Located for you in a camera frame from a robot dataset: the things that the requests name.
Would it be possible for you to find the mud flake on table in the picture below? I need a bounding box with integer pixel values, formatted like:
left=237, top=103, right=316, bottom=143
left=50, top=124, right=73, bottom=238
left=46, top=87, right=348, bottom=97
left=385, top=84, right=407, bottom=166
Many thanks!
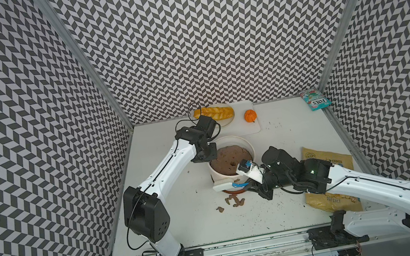
left=225, top=194, right=245, bottom=208

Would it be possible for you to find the orange tangerine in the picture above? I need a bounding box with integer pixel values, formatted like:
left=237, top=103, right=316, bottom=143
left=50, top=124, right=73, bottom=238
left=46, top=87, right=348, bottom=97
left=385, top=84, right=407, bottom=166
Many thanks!
left=244, top=109, right=257, bottom=123

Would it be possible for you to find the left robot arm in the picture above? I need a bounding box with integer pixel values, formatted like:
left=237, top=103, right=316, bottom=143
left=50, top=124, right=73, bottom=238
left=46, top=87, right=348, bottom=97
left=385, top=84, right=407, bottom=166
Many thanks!
left=122, top=116, right=221, bottom=256

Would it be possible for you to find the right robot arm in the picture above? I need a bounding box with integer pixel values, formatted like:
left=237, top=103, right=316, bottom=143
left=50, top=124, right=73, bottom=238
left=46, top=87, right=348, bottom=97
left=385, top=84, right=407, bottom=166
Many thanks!
left=236, top=146, right=410, bottom=244

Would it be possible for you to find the blue white scrub brush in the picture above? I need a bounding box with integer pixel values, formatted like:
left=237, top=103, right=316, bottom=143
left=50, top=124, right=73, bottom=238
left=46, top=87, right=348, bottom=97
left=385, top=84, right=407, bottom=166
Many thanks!
left=212, top=178, right=240, bottom=192

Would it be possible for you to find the brown pot saucer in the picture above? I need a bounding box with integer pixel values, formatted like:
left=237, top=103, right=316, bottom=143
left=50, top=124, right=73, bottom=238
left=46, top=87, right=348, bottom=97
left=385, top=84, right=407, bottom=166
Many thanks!
left=232, top=182, right=251, bottom=193

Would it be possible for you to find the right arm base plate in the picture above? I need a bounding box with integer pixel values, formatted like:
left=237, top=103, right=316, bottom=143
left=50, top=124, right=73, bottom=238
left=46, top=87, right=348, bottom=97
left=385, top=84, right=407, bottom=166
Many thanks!
left=307, top=210, right=370, bottom=250

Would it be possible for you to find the teal snack packet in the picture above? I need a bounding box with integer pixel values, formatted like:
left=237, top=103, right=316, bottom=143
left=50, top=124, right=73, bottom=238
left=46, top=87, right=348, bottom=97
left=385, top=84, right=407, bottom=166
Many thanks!
left=299, top=88, right=332, bottom=111

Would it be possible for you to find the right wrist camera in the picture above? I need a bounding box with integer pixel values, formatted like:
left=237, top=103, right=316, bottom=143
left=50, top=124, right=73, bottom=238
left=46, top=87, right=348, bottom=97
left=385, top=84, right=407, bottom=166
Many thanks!
left=236, top=159, right=265, bottom=184

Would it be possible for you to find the aluminium front rail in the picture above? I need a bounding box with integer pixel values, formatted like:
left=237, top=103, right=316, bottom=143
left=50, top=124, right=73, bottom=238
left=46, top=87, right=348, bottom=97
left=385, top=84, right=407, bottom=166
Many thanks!
left=146, top=208, right=410, bottom=256

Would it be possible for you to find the white ceramic pot with soil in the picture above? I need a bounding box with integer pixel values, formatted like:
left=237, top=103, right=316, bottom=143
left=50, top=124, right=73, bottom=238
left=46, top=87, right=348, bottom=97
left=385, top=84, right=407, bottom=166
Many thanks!
left=208, top=136, right=256, bottom=185

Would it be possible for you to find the yellow chips bag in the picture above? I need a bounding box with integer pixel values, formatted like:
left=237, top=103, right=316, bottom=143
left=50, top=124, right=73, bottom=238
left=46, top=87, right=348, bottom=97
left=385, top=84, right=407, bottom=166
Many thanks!
left=296, top=138, right=364, bottom=221

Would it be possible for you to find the yellow braided bread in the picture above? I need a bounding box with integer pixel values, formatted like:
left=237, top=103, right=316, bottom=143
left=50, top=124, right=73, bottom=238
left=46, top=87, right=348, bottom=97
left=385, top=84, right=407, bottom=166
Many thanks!
left=193, top=106, right=235, bottom=121

